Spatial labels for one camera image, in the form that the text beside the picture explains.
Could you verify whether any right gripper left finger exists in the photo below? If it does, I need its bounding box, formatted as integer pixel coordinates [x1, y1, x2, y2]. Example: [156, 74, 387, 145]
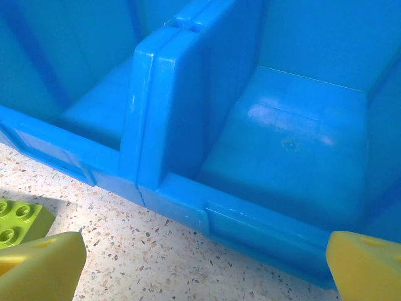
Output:
[0, 231, 87, 301]

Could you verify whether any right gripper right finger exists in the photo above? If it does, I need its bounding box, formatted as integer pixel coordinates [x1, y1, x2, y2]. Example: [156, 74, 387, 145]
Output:
[325, 230, 401, 301]

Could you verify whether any green lego brick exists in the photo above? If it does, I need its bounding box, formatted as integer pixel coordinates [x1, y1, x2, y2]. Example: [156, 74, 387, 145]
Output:
[0, 199, 56, 250]

